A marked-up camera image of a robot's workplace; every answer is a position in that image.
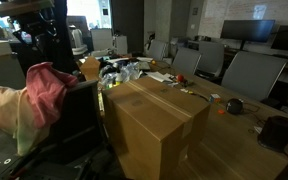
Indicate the pink cloth garment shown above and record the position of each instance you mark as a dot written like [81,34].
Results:
[46,88]

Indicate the peach cloth garment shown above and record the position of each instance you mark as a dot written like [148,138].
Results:
[17,119]

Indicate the large cardboard box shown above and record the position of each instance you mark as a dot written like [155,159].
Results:
[152,127]

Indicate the grey chair far left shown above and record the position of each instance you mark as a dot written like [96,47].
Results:
[158,50]

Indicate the grey chair across table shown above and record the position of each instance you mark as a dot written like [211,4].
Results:
[253,74]
[186,60]

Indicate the small open cardboard box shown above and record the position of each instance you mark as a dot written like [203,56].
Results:
[90,68]

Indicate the grey office chair near robot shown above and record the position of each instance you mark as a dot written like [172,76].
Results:
[76,132]

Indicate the stack of white papers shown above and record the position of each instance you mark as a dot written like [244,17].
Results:
[161,77]

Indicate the white spray bottle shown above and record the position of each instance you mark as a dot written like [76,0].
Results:
[118,79]

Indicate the clear plastic bag pile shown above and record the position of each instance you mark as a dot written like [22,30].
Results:
[129,72]

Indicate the red ball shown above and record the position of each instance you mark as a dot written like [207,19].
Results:
[180,78]

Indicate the rubiks cube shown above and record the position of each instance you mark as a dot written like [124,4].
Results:
[215,98]

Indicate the black round speaker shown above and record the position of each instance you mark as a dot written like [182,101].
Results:
[234,106]

